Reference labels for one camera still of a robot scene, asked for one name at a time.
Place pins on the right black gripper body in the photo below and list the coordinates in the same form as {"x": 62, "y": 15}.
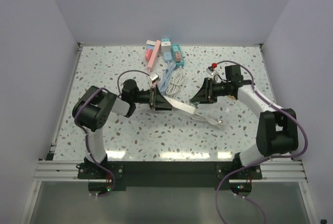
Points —
{"x": 219, "y": 90}

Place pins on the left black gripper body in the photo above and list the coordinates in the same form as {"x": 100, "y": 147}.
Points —
{"x": 143, "y": 96}

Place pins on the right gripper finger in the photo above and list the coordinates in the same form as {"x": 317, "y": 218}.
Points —
{"x": 201, "y": 94}
{"x": 199, "y": 102}

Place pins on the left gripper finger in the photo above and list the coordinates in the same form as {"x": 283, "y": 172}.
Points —
{"x": 163, "y": 108}
{"x": 160, "y": 100}

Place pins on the teal power strip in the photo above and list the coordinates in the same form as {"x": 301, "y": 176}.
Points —
{"x": 178, "y": 64}

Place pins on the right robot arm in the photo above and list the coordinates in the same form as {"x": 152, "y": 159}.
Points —
{"x": 277, "y": 131}

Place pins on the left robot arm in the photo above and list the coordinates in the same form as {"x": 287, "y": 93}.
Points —
{"x": 93, "y": 109}

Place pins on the red pink plug adapter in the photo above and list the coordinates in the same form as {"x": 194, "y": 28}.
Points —
{"x": 148, "y": 54}

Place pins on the salmon plug adapter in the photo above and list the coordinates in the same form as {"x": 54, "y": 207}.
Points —
{"x": 178, "y": 56}

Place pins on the pink power strip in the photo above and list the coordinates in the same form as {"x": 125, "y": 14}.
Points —
{"x": 154, "y": 55}

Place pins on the blue power strip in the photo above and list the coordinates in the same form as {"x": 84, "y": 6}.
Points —
{"x": 167, "y": 56}

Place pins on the white charger cube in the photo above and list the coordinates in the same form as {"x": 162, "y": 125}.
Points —
{"x": 166, "y": 46}

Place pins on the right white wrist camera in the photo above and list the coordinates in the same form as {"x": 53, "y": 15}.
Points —
{"x": 211, "y": 69}

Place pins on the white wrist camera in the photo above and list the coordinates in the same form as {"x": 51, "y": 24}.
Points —
{"x": 153, "y": 78}
{"x": 211, "y": 69}

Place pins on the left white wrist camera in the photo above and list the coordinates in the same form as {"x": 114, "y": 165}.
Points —
{"x": 153, "y": 78}

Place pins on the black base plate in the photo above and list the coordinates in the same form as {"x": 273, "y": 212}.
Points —
{"x": 120, "y": 175}

